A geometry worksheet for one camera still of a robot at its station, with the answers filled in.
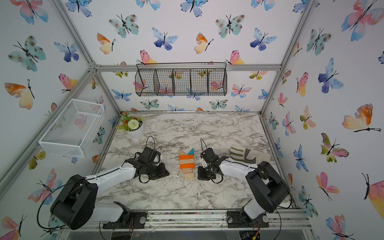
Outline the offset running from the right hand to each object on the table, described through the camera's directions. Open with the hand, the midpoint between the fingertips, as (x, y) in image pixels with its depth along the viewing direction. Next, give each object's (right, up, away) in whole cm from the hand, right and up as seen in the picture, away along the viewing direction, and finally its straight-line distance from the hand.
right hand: (198, 176), depth 86 cm
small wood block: (-7, +2, +5) cm, 9 cm away
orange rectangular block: (-8, +9, +10) cm, 15 cm away
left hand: (-16, +2, 0) cm, 16 cm away
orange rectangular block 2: (-7, +4, +7) cm, 11 cm away
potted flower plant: (-39, +29, +6) cm, 49 cm away
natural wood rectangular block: (-7, +7, +7) cm, 13 cm away
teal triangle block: (-5, +12, +12) cm, 18 cm away
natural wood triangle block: (-11, +11, +10) cm, 19 cm away
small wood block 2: (-6, 0, +3) cm, 6 cm away
